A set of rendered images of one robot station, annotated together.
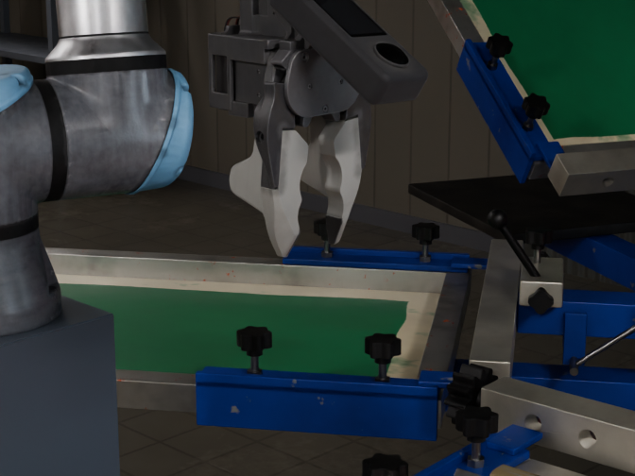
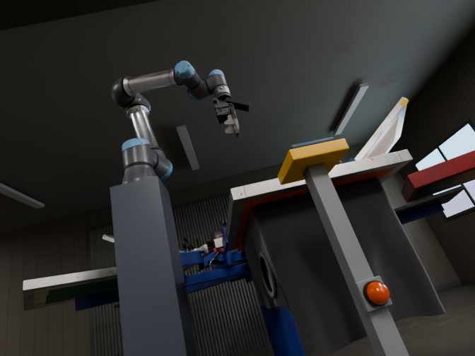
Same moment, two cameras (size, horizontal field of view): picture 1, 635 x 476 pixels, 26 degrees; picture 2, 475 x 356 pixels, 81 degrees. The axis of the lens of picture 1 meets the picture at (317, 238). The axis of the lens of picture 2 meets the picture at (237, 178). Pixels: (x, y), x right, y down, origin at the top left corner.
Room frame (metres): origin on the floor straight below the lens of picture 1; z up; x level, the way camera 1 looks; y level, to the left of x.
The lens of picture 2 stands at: (0.31, 0.84, 0.70)
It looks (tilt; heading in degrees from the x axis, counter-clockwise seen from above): 23 degrees up; 310
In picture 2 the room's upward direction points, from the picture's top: 16 degrees counter-clockwise
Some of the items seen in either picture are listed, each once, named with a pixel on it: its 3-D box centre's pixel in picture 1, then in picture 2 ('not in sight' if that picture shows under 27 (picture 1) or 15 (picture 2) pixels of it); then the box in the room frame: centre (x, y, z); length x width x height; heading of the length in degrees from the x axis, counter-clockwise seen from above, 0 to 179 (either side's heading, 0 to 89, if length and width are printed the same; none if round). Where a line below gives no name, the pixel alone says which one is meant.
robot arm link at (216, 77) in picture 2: not in sight; (218, 82); (0.95, 0.02, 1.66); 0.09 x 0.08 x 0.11; 27
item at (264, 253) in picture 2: not in sight; (269, 270); (1.00, 0.00, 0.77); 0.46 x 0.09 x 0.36; 140
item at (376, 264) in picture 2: not in sight; (344, 257); (0.70, 0.01, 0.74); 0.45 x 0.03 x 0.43; 50
